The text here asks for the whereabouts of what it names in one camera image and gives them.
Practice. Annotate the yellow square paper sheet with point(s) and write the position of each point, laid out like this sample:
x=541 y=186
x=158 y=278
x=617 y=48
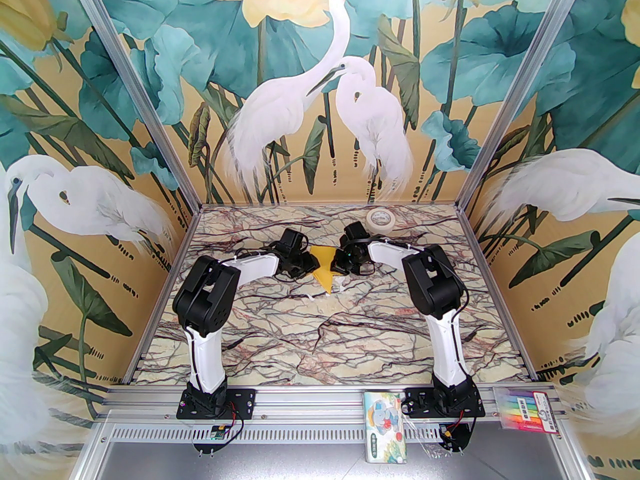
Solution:
x=322 y=258

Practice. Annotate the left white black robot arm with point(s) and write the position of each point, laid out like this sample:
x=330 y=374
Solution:
x=200 y=298

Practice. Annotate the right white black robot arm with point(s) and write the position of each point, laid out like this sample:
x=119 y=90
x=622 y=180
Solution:
x=435 y=288

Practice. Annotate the masking tape roll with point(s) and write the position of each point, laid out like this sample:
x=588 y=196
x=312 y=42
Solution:
x=372 y=225

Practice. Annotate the perforated metal strip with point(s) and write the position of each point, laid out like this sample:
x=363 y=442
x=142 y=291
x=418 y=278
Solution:
x=310 y=433

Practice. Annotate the cartoon print tissue pack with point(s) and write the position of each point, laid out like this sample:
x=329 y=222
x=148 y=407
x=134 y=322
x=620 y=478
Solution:
x=382 y=428

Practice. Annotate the small green circuit board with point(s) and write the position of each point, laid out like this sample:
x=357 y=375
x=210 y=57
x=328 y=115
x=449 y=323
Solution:
x=217 y=433

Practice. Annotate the clear plastic bag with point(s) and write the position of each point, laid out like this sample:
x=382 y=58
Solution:
x=425 y=443

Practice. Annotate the pack of coloured markers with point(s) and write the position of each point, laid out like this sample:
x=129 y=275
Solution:
x=525 y=410

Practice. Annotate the left black wrist camera box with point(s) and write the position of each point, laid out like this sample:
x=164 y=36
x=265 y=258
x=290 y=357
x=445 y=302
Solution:
x=291 y=240

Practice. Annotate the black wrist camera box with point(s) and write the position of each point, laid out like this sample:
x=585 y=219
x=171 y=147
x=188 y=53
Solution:
x=354 y=232
x=291 y=240

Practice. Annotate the right black wrist camera box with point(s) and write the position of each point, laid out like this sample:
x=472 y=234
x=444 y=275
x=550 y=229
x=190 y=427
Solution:
x=354 y=232

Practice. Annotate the aluminium table side rail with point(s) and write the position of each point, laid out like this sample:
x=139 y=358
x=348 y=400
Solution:
x=481 y=268
x=177 y=268

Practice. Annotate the aluminium frame rail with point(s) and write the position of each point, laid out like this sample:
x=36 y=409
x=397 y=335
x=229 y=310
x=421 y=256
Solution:
x=310 y=400

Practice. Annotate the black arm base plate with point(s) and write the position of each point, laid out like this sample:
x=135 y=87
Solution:
x=416 y=402
x=243 y=402

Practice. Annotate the black curved bracket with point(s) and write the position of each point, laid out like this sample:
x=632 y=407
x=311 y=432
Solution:
x=464 y=440

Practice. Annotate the aluminium frame post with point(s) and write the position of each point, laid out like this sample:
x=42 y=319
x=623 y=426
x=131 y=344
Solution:
x=517 y=93
x=140 y=93

